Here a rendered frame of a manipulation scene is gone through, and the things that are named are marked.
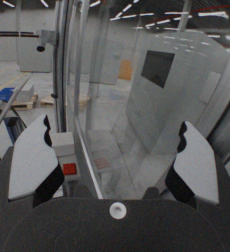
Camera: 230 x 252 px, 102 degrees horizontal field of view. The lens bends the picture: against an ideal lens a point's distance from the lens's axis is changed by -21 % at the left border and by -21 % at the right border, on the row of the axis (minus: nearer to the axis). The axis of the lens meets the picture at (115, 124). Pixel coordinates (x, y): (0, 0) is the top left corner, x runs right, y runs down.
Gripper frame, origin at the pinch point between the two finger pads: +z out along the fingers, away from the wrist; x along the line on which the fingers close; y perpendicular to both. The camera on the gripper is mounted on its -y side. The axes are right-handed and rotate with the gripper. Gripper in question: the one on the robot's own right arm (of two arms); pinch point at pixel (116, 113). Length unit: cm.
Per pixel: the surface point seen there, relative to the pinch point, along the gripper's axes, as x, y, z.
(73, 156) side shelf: -26, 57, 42
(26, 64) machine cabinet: -497, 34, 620
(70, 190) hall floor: -50, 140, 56
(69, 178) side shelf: -24, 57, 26
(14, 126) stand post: -49, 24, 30
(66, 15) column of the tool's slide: -30, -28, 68
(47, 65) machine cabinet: -377, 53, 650
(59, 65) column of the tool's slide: -35, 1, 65
